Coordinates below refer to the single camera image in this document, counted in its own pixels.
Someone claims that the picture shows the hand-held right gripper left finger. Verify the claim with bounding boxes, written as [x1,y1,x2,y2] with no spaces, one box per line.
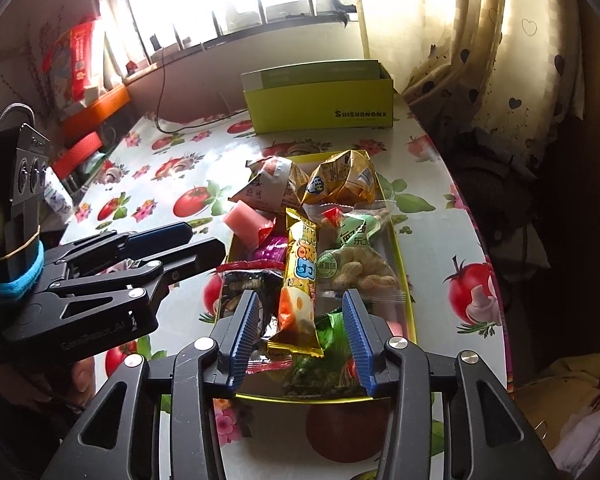
[40,290,261,480]

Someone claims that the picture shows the orange and white snack bag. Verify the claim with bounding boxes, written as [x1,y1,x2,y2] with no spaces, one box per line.
[229,156,308,211]

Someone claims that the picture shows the printed blanket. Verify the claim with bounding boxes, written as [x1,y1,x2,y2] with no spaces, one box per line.
[510,355,600,480]

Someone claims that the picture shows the yellow snack bag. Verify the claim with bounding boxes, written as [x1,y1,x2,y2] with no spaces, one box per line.
[300,150,381,208]

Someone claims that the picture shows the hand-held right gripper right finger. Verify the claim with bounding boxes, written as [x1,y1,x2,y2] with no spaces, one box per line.
[342,287,561,480]

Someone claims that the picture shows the fruit print tablecloth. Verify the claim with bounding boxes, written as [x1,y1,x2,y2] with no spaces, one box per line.
[62,110,516,480]

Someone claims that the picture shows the purple candy packet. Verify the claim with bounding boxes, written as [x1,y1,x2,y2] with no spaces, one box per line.
[250,235,288,263]

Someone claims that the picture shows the red plastic basket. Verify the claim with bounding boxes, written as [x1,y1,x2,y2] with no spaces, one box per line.
[52,132,103,173]

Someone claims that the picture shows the yellow cartoon stick packet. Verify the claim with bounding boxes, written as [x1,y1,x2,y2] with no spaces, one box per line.
[267,207,326,361]

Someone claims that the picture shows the yellow-green cardboard box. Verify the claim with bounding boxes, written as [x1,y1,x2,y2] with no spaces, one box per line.
[241,60,396,135]

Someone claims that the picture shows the person's left forearm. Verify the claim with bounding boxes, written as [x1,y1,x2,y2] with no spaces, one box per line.
[0,385,81,480]

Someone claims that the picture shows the yellow-green cardboard box tray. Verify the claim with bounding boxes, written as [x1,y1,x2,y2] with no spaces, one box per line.
[223,149,421,404]

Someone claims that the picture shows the clear green-label peanut bag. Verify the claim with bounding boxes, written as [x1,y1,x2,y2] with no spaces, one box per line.
[314,202,408,303]

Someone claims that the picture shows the red printed package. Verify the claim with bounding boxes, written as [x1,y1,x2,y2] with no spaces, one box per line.
[42,22,106,106]

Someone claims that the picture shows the black power cable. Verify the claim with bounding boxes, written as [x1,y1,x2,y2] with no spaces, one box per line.
[150,45,253,133]

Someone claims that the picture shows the black braided cable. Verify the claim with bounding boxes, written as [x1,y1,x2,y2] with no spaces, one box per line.
[0,102,31,161]

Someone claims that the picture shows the person's left hand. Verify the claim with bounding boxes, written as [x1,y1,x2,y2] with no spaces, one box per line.
[0,354,98,411]

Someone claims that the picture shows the pink jelly cup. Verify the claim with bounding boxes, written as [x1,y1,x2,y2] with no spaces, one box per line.
[223,200,276,250]

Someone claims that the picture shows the dark cloth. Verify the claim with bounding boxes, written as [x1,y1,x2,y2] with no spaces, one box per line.
[450,125,551,271]

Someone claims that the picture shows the green pea snack packet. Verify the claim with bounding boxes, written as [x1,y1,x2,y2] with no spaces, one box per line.
[285,310,366,401]

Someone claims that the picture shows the black snack packet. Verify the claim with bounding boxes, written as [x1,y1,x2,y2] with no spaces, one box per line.
[217,259,283,361]

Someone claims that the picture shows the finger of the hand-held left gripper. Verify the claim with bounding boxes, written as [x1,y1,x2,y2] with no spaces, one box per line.
[42,222,193,281]
[50,239,226,317]

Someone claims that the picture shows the cream heart print curtain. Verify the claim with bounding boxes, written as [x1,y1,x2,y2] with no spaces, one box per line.
[355,0,588,181]

